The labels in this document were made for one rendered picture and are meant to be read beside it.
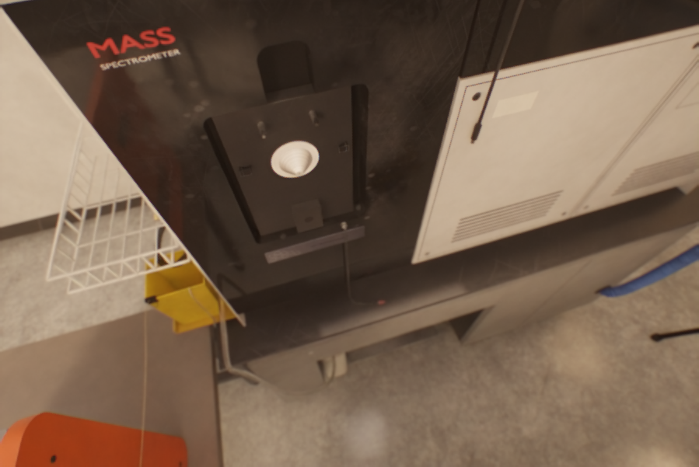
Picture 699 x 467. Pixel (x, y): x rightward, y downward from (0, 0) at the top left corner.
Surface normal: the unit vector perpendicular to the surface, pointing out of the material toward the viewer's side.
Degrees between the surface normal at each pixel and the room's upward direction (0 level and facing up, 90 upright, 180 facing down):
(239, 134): 90
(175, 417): 0
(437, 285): 0
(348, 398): 0
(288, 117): 90
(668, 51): 90
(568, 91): 90
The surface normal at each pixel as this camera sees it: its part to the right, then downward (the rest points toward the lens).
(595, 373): -0.07, -0.62
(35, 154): 0.27, 0.75
